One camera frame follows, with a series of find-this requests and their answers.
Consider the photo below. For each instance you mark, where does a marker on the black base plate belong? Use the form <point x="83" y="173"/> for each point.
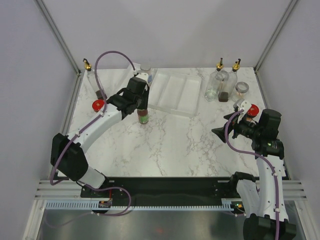
<point x="174" y="191"/>

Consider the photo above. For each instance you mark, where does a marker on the aluminium frame post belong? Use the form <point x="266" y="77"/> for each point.
<point x="275" y="34"/>
<point x="57" y="34"/>

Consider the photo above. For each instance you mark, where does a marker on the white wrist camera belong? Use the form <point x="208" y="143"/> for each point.
<point x="243" y="106"/>
<point x="142" y="75"/>

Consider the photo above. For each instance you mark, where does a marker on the white cable duct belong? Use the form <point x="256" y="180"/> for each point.
<point x="99" y="205"/>

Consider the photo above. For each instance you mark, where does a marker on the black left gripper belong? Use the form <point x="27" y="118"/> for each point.
<point x="146" y="94"/>

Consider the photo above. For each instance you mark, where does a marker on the white compartment organizer tray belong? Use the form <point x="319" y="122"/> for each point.
<point x="174" y="93"/>

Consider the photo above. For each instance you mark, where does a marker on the blue label seasoning jar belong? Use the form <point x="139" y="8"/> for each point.
<point x="144" y="67"/>

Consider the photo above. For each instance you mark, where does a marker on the round glass oil bottle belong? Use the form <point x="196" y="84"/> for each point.
<point x="92" y="79"/>

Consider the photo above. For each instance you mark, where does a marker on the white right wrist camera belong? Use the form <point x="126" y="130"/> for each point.
<point x="243" y="106"/>

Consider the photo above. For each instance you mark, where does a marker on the square clear glass bottle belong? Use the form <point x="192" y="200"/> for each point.
<point x="215" y="80"/>

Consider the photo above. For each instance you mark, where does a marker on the square dark sauce bottle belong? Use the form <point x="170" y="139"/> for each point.
<point x="229" y="85"/>

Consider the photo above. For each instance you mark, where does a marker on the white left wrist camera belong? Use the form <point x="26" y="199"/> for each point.
<point x="142" y="75"/>

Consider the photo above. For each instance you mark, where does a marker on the open glass jar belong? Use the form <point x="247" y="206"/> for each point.
<point x="241" y="89"/>

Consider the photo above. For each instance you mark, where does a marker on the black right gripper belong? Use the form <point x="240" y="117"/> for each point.
<point x="220" y="132"/>

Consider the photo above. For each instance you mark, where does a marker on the red lid sauce jar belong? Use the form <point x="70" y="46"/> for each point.
<point x="98" y="105"/>

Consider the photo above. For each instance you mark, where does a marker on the green label sauce bottle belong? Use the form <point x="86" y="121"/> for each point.
<point x="143" y="116"/>

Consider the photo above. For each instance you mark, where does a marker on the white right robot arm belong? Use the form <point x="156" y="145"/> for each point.
<point x="264" y="205"/>

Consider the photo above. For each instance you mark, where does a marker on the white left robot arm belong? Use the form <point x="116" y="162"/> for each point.
<point x="68" y="151"/>

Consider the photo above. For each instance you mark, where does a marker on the left aluminium frame post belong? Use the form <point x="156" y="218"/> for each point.
<point x="57" y="34"/>

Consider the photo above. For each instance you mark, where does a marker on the right aluminium frame post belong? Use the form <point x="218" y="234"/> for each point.
<point x="275" y="34"/>

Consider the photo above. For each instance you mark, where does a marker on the red lid jar right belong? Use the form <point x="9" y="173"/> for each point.
<point x="253" y="111"/>

